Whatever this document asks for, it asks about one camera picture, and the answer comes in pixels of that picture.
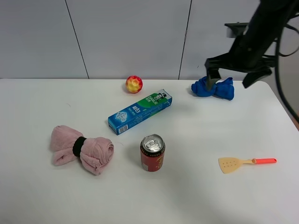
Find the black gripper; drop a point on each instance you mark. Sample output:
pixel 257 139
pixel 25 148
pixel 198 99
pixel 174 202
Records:
pixel 248 49

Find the pink towel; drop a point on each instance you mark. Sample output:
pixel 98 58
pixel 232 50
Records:
pixel 68 144

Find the blue rolled towel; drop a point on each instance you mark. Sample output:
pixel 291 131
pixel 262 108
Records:
pixel 224 90

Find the red yellow ball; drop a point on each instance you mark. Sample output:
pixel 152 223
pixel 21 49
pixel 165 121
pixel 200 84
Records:
pixel 134 84

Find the red soda can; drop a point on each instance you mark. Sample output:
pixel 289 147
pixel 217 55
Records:
pixel 152 150

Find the blue green toothpaste box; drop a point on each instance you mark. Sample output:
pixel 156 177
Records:
pixel 139 111

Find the beige spatula red handle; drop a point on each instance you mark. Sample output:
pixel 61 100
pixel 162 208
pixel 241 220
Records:
pixel 230 164

